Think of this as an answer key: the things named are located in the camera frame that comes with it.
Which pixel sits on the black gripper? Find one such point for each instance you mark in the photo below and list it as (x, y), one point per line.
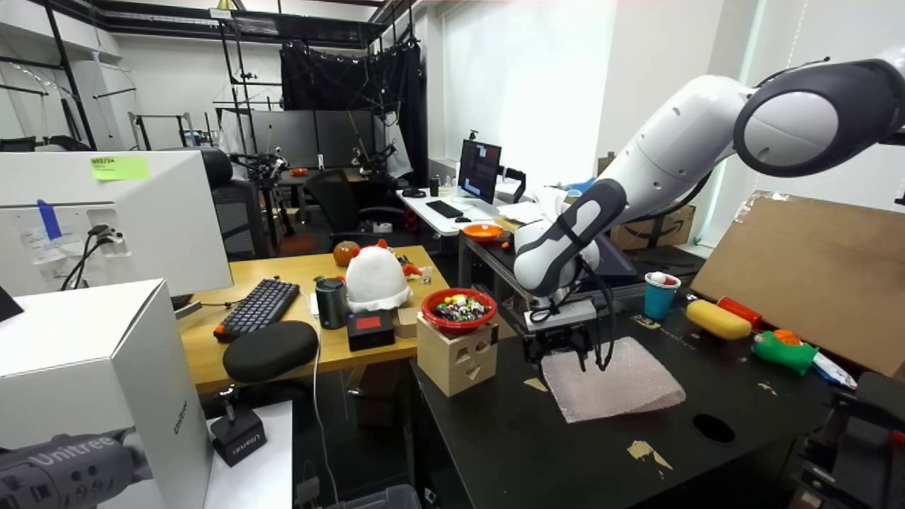
(566, 327)

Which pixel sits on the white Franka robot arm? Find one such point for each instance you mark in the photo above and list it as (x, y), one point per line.
(679, 152)

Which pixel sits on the small yellow tape scrap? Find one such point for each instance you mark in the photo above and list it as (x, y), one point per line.
(534, 387)

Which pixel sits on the blue cup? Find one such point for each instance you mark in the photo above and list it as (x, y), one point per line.
(660, 301)

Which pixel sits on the wooden shape sorter box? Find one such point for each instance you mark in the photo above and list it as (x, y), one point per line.
(457, 366)

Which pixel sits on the large yellow tape scrap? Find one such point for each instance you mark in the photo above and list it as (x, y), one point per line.
(640, 450)

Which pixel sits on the red bowl with small items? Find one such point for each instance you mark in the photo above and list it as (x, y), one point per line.
(459, 330)

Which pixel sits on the yellow toy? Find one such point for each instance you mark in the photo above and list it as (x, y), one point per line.
(720, 320)

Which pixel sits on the orange bowl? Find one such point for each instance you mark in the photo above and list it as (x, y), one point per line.
(485, 233)

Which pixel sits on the taped cardboard shipping box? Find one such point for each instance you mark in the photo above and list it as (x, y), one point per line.
(679, 228)

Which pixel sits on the small tan box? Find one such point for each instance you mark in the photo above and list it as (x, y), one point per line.
(409, 320)

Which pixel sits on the red toy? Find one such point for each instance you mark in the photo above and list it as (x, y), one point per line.
(742, 312)

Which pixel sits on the small black keyboard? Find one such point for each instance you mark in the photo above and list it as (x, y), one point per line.
(448, 210)

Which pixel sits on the black box with red label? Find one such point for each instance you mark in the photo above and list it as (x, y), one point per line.
(370, 330)

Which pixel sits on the white desk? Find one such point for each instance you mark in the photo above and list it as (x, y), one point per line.
(426, 217)

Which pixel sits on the small black monitor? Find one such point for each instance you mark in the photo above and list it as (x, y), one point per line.
(479, 172)

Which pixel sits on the green toy with orange cap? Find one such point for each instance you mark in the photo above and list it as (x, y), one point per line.
(780, 356)

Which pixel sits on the white and red helmet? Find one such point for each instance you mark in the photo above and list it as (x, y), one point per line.
(376, 278)

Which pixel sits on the orange ball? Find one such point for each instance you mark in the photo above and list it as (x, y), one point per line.
(346, 254)

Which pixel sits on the large cardboard sheet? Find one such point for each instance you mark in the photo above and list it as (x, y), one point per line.
(820, 284)

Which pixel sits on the white and blue marker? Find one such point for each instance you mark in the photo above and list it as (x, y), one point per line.
(836, 373)

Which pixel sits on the wooden desk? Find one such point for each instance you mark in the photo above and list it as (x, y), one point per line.
(283, 269)

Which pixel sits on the black computer keyboard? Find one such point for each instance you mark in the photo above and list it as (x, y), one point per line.
(259, 308)

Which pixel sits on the white table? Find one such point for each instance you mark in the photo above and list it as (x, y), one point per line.
(256, 477)

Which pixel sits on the black joystick stand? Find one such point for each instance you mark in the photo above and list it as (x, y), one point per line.
(239, 433)

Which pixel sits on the black curtain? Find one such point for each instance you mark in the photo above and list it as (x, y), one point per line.
(348, 80)

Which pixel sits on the black office chair with headrest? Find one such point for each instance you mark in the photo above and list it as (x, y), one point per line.
(235, 213)

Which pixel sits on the white computer monitor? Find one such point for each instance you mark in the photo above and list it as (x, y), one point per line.
(158, 228)

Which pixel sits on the large white box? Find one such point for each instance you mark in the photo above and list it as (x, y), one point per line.
(86, 370)

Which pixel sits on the green sticky note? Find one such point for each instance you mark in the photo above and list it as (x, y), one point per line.
(119, 169)

